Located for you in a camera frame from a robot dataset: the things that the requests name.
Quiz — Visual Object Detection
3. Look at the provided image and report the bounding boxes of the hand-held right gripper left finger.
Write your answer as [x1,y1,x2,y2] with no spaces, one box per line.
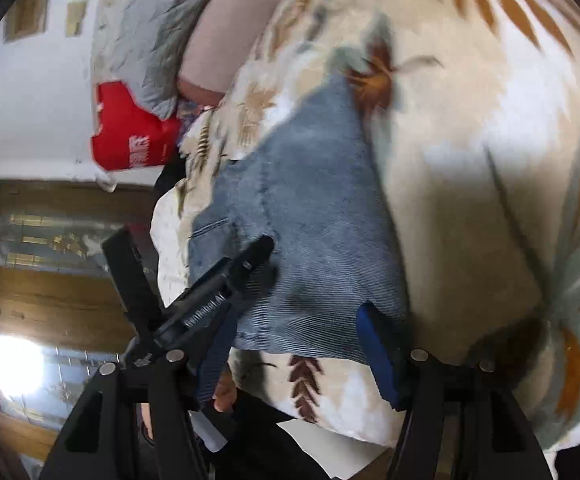
[37,310,235,480]

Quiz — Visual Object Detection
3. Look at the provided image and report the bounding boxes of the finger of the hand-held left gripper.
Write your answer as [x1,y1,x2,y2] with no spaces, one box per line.
[101,226,165,333]
[190,234,277,306]

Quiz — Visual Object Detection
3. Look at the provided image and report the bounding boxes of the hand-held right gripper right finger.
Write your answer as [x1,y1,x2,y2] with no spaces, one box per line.
[356,302,555,480]

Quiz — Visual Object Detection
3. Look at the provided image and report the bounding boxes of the grey-blue denim pants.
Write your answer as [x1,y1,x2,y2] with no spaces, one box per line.
[187,72,413,366]

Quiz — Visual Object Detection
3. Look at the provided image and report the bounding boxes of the person's left hand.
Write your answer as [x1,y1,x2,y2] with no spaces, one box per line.
[212,371,239,414]

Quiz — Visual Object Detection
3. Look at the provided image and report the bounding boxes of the white patterned quilt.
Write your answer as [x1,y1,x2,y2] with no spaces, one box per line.
[150,187,231,321]

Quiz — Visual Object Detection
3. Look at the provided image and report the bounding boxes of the wooden door with glass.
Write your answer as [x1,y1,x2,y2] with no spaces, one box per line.
[0,180,171,480]

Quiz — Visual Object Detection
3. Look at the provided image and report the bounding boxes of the black cloth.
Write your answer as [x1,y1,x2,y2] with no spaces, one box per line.
[152,157,191,201]

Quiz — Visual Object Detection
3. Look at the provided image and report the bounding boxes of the person's black clothing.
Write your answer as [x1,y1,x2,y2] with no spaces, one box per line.
[190,390,365,480]

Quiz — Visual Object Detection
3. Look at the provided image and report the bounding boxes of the red shopping bag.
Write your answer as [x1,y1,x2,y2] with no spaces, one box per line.
[91,81,183,173]

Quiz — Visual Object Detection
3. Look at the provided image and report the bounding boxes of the purple printed packet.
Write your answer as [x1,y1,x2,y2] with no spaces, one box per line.
[177,100,215,132]

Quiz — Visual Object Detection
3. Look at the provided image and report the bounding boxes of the leaf print blanket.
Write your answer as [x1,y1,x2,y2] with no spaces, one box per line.
[175,0,580,461]

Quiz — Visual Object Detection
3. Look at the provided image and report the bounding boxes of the pink brown folded quilt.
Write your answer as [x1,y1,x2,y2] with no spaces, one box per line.
[177,0,301,106]

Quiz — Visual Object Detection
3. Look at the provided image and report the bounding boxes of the grey quilted pillow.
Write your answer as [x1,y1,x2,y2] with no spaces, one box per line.
[91,0,243,120]

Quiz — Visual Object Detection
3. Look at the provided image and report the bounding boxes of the small beige wall panel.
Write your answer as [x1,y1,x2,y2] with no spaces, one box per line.
[65,0,89,38]

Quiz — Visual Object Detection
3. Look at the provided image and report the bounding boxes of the large beige wall panel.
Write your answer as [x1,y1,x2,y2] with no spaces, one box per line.
[2,0,56,43]

